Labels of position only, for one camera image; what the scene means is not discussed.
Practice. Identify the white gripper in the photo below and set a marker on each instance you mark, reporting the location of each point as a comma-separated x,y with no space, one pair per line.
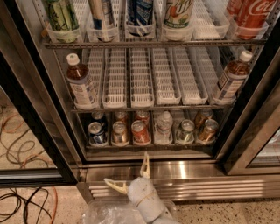
140,188

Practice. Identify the orange soda can front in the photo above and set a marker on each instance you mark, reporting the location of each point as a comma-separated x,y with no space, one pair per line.
120,133

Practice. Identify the orange soda can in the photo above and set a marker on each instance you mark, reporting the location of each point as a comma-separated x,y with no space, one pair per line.
121,116
120,133

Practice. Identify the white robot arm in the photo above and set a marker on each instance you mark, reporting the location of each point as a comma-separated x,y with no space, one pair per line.
165,217

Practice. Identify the red soda can front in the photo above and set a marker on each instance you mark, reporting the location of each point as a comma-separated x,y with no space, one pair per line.
140,132

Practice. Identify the red soda can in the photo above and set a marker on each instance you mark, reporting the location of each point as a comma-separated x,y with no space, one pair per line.
140,132
143,116

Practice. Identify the steel fridge base grille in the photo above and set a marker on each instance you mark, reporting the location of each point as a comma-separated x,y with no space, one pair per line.
179,181

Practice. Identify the blue soda can front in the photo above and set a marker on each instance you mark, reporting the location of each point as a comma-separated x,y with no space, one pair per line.
96,133

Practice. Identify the blue soda can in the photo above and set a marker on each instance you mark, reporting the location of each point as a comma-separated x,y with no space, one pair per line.
96,133
99,117

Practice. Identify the red soda can rear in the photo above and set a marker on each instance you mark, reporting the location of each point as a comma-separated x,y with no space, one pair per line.
143,116

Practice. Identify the orange soda can rear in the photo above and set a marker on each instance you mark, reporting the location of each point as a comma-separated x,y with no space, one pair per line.
121,116

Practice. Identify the green silver can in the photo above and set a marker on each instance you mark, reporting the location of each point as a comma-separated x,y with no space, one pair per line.
185,131

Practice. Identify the blue soda can rear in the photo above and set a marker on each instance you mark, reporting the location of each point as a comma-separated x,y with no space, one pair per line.
99,117

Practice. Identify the gold can front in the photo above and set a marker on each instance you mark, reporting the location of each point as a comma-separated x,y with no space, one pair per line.
208,130

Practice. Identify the gold can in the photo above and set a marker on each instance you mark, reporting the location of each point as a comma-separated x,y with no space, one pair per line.
202,115
208,130

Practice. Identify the gold can rear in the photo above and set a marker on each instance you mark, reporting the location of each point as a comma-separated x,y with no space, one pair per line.
202,115

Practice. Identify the left glass fridge door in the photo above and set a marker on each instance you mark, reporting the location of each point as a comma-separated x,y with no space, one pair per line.
33,81

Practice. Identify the glass fridge door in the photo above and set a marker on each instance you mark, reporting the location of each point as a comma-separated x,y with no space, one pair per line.
33,81
262,128

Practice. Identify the right glass fridge door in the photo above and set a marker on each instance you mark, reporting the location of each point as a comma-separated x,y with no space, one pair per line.
262,128

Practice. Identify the dark blue can top shelf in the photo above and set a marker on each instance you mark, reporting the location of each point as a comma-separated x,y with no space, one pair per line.
139,15

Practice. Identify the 7up can top shelf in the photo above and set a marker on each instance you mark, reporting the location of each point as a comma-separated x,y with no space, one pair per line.
178,13

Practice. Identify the green can top shelf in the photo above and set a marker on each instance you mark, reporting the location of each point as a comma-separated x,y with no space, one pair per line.
62,18

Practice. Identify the coca-cola can top shelf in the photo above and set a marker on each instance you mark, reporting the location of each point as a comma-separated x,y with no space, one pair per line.
249,16

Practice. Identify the clear plastic bin with bag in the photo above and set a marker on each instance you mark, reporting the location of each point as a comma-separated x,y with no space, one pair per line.
112,212

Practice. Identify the clear water bottle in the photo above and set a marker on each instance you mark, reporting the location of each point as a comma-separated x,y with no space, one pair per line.
163,128

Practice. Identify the left tea bottle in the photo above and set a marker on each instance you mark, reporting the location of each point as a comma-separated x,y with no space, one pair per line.
80,80

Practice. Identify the tea bottle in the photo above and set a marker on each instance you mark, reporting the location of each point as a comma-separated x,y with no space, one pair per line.
80,80
234,74

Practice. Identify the right tea bottle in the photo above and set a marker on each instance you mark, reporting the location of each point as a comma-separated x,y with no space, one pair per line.
234,74

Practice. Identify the empty top glide tray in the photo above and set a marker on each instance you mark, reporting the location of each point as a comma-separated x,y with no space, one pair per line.
209,20

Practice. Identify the middle wire shelf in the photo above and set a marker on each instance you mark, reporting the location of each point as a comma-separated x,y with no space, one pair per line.
157,108

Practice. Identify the wire shelf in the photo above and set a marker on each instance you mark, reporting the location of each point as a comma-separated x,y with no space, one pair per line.
157,108
155,44

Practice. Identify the top wire shelf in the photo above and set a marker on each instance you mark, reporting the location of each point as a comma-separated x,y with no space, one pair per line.
155,44

